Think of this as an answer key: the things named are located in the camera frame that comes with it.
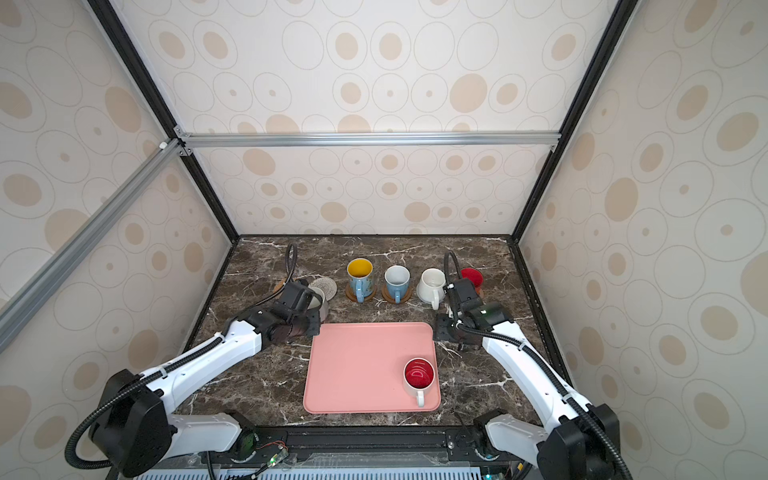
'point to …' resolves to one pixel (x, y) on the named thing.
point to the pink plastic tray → (359, 368)
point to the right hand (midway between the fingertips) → (446, 329)
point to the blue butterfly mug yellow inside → (360, 272)
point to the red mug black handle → (474, 276)
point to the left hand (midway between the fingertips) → (324, 317)
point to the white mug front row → (315, 303)
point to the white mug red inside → (418, 379)
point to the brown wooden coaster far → (402, 299)
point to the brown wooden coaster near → (349, 293)
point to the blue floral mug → (396, 279)
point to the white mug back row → (432, 286)
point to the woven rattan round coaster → (278, 284)
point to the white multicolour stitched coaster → (327, 286)
